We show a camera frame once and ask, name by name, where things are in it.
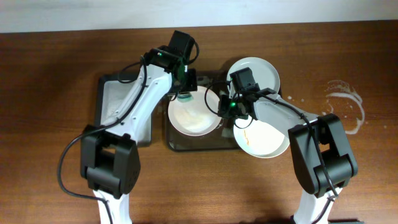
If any green sponge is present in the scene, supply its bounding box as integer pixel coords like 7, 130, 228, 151
177, 92, 193, 103

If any pink-white plate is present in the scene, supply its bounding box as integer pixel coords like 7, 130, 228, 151
167, 86, 221, 136

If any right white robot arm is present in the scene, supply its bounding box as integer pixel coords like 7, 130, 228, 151
217, 88, 358, 223

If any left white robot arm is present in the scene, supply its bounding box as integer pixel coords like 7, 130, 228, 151
80, 46, 196, 223

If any front white dirty plate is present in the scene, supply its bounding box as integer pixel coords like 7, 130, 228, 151
233, 116, 290, 159

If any left black soapy tray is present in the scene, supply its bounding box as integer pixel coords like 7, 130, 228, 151
94, 73, 153, 147

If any rear white plate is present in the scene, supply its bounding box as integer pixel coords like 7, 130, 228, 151
226, 57, 280, 94

